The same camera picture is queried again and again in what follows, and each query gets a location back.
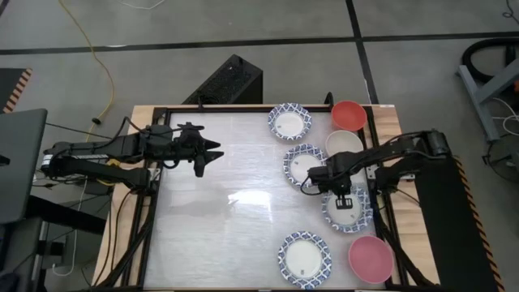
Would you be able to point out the black perforated computer tower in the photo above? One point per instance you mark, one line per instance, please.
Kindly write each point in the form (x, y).
(231, 81)

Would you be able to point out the grey metal stand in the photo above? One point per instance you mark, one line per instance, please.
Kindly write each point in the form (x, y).
(478, 105)

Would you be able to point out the black desk base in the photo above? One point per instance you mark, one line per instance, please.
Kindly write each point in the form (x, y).
(61, 215)

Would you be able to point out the black aluminium table frame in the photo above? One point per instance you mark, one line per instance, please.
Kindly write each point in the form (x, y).
(263, 108)

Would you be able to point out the white bowl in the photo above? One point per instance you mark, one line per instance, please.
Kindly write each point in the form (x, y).
(342, 142)

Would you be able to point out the black platform with hazard stripes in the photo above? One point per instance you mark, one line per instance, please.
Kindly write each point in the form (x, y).
(450, 227)

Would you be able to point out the grey flat desk panel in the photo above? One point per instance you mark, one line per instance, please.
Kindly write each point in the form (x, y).
(20, 162)

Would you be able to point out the coral red bowl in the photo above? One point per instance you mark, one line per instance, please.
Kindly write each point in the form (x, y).
(348, 115)

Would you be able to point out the pink bowl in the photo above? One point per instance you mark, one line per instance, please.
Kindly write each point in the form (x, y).
(371, 259)

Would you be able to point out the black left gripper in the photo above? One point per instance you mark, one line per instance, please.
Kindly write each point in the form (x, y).
(190, 148)

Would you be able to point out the black clamp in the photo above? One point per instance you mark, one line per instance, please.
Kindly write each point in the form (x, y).
(329, 99)
(199, 104)

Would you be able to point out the silver metal bracket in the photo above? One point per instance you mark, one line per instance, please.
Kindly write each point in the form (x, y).
(372, 172)
(155, 174)

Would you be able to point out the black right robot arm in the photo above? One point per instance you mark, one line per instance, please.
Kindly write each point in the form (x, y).
(405, 144)

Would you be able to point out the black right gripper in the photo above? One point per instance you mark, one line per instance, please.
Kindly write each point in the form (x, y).
(332, 174)

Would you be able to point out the black mat with hazard stripes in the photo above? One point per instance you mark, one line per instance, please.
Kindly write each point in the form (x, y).
(10, 87)

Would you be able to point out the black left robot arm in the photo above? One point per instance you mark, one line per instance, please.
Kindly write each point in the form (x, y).
(121, 146)

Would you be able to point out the blue patterned paper plate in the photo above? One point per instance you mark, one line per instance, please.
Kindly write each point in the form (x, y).
(304, 259)
(298, 162)
(348, 221)
(290, 123)

